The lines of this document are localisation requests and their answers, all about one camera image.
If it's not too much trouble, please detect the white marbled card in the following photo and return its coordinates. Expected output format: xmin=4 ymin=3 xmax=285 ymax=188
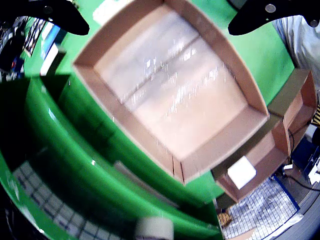
xmin=92 ymin=0 xmax=131 ymax=26

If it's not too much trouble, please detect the person in light shirt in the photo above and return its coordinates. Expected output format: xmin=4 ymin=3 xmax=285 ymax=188
xmin=272 ymin=14 xmax=320 ymax=91

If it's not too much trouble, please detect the blue gradient product box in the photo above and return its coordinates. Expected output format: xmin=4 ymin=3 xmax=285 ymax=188
xmin=41 ymin=24 xmax=61 ymax=59

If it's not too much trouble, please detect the large shallow cardboard tray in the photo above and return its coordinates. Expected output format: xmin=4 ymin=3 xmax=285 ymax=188
xmin=72 ymin=0 xmax=271 ymax=186

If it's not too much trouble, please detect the black rounded object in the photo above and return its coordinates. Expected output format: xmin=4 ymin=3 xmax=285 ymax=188
xmin=0 ymin=34 xmax=26 ymax=74

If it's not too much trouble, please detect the blue crate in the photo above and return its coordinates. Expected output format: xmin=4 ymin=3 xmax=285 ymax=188
xmin=217 ymin=174 xmax=301 ymax=240

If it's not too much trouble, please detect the grey tape roll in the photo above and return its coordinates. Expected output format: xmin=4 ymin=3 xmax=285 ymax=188
xmin=134 ymin=216 xmax=175 ymax=240

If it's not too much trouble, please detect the black floral flat box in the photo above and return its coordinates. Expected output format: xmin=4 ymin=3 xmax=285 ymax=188
xmin=23 ymin=18 xmax=48 ymax=58

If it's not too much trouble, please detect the white printed product box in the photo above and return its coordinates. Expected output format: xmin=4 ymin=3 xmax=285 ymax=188
xmin=226 ymin=156 xmax=258 ymax=190

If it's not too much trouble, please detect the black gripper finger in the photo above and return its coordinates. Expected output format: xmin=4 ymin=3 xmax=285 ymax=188
xmin=227 ymin=0 xmax=320 ymax=37
xmin=0 ymin=0 xmax=90 ymax=36

